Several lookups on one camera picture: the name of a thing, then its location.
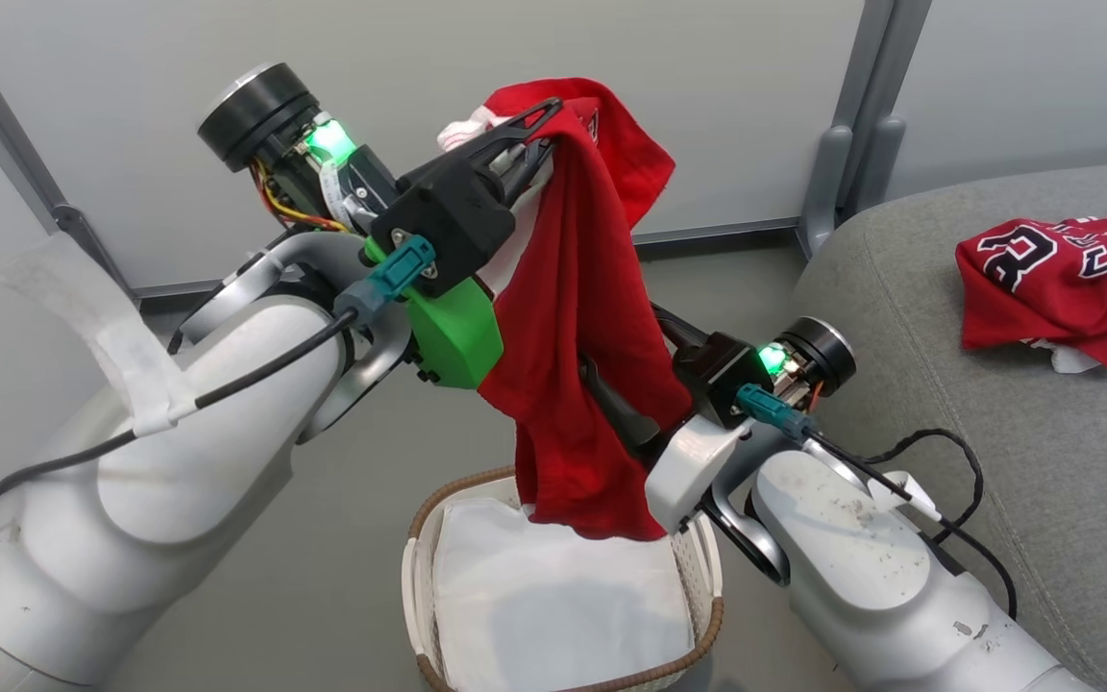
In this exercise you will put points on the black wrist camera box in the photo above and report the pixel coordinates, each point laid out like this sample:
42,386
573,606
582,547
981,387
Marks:
448,226
717,375

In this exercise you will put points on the grey fabric sofa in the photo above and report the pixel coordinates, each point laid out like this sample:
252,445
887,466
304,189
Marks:
1044,452

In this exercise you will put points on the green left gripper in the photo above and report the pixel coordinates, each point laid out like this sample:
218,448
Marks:
453,336

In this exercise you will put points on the red jersey with lettering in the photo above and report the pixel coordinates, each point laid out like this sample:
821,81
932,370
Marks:
1044,284

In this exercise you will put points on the white fabric basket liner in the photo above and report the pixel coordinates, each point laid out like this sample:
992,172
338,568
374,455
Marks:
553,596

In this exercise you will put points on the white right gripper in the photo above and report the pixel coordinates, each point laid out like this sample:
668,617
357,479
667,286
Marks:
693,471

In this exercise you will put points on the red cloth garment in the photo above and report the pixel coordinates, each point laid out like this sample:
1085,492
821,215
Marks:
573,317

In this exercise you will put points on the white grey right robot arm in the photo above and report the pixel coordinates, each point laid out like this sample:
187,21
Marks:
861,577

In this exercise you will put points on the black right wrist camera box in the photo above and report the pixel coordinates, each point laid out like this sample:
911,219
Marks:
717,375

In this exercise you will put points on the grey metal partition post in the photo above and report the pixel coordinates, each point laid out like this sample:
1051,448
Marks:
25,163
861,125

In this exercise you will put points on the white basket with brown rim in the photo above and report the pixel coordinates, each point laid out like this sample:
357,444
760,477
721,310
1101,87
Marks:
424,567

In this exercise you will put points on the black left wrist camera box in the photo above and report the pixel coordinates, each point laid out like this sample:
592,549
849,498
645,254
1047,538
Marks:
448,226

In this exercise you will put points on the grey metal partition floor rail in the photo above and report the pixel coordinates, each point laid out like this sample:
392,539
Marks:
707,235

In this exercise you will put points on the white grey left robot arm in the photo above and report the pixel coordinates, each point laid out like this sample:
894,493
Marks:
131,519

